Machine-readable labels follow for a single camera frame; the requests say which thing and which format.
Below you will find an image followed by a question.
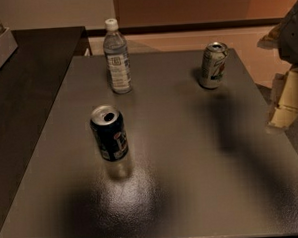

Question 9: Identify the dark side table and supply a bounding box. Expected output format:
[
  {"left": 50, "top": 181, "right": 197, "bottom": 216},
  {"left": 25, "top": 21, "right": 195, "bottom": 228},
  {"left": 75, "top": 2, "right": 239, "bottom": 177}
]
[{"left": 0, "top": 26, "right": 89, "bottom": 231}]

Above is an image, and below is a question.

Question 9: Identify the white green soda can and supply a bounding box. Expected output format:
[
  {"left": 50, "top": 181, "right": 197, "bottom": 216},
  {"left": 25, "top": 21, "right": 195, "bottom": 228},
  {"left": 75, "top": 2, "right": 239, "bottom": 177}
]
[{"left": 198, "top": 41, "right": 228, "bottom": 89}]

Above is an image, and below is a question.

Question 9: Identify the dark blue soda can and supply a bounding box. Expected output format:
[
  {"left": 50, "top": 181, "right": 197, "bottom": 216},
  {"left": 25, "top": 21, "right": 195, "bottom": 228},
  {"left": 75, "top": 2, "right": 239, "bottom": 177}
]
[{"left": 90, "top": 104, "right": 129, "bottom": 162}]

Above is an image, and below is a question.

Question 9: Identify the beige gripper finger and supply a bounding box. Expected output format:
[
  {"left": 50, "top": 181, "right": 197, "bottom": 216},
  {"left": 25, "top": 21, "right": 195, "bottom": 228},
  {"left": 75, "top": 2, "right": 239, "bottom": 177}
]
[{"left": 265, "top": 65, "right": 298, "bottom": 134}]

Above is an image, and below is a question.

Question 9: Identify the clear plastic water bottle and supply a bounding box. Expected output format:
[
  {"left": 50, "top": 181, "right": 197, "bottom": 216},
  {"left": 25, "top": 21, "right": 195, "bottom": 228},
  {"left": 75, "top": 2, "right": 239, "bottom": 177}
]
[{"left": 103, "top": 18, "right": 132, "bottom": 94}]

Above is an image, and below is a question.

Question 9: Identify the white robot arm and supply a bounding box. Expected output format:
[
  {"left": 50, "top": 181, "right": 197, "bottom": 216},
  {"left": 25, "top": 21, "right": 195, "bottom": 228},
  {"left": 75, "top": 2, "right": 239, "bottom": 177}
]
[{"left": 257, "top": 0, "right": 298, "bottom": 133}]

